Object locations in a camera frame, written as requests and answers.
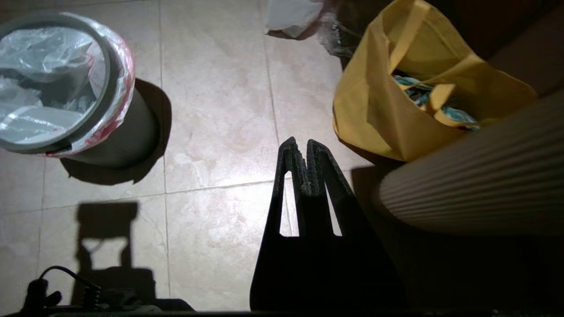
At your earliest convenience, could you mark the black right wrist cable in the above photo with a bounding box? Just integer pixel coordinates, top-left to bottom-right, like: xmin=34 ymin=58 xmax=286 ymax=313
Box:
xmin=22 ymin=265 xmax=103 ymax=311

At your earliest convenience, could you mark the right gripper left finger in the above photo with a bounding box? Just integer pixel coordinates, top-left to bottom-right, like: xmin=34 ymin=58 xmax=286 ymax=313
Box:
xmin=250 ymin=136 xmax=329 ymax=311

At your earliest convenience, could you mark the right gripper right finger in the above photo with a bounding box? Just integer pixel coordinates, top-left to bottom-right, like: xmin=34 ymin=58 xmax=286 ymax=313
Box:
xmin=307 ymin=139 xmax=407 ymax=311

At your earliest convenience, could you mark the teal patterned packet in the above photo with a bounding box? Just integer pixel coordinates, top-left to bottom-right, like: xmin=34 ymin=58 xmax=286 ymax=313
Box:
xmin=391 ymin=73 xmax=482 ymax=133

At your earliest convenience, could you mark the crumpled clear plastic wrap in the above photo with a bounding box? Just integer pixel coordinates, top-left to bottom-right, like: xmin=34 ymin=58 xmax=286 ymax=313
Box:
xmin=316 ymin=12 xmax=357 ymax=59

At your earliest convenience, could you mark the ribbed beige cushion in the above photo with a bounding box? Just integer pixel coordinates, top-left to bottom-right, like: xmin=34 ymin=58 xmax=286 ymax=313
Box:
xmin=374 ymin=90 xmax=564 ymax=239

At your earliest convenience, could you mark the used white bin liner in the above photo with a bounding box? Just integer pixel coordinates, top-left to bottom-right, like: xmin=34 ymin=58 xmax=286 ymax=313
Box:
xmin=264 ymin=0 xmax=325 ymax=38

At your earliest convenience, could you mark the grey bin ring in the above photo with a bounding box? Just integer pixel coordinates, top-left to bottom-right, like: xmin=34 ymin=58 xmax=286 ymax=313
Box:
xmin=0 ymin=11 xmax=112 ymax=155

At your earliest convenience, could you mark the black trash bin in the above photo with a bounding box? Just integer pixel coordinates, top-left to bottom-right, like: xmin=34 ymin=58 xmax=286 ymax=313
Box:
xmin=59 ymin=86 xmax=162 ymax=169

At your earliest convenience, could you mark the clear red-print plastic bag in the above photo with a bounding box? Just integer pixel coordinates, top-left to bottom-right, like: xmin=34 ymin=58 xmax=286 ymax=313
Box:
xmin=0 ymin=12 xmax=136 ymax=158

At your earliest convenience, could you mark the yellow tote bag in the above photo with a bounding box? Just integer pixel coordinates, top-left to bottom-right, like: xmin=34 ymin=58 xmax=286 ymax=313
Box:
xmin=332 ymin=0 xmax=539 ymax=162

